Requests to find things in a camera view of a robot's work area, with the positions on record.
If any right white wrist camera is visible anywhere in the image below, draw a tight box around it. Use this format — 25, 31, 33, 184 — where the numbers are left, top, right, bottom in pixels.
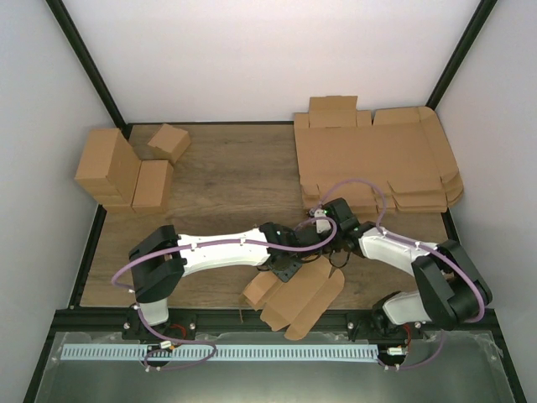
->
309, 207, 331, 234

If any purple cable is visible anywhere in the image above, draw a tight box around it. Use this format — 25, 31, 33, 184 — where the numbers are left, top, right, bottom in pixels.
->
112, 213, 339, 373
314, 178, 487, 373

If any light blue slotted cable duct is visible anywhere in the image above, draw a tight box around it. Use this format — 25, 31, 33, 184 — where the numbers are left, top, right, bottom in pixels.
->
60, 343, 378, 363

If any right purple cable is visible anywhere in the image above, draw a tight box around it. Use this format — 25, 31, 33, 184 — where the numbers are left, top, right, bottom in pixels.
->
314, 178, 487, 373

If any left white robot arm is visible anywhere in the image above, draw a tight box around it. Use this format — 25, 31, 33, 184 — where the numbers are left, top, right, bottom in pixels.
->
128, 222, 327, 339

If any stack of flat cardboard blanks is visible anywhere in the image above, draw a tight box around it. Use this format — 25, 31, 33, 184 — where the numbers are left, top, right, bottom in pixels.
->
294, 96, 463, 213

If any tall folded cardboard box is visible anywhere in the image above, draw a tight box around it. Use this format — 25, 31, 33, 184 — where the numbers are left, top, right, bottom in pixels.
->
75, 128, 141, 212

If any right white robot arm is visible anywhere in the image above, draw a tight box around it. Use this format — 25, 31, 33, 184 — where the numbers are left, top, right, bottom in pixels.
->
315, 198, 493, 338

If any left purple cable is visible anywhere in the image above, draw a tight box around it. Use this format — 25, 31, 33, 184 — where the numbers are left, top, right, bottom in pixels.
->
112, 213, 339, 373

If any clear plastic sheet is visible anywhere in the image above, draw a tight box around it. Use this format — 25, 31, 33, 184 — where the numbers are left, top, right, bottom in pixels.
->
27, 330, 514, 402

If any small tilted cardboard box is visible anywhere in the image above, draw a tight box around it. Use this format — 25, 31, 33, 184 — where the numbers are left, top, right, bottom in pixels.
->
147, 123, 191, 165

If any black aluminium frame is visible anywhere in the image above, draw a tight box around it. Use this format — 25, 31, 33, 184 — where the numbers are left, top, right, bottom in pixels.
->
23, 0, 528, 403

